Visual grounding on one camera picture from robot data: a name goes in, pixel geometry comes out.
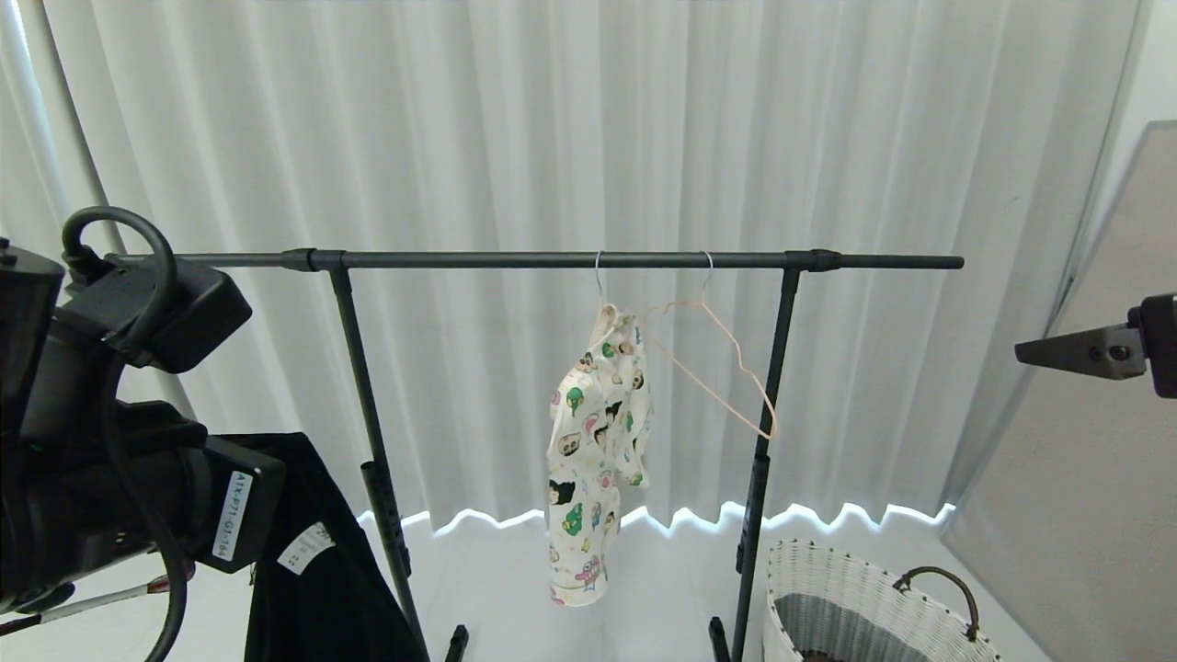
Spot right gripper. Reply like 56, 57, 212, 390
1014, 292, 1177, 401

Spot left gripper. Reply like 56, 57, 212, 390
0, 409, 287, 608

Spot black garment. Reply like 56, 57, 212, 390
241, 430, 431, 662

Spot white laundry basket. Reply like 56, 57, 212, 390
761, 538, 1003, 662

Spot black clothes rack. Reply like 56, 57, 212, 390
175, 246, 965, 662

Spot cream printed garment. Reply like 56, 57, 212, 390
546, 303, 656, 609

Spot white curtain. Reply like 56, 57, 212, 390
0, 0, 1146, 539

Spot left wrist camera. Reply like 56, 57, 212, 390
55, 256, 254, 375

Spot black cable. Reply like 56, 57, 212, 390
61, 206, 191, 662

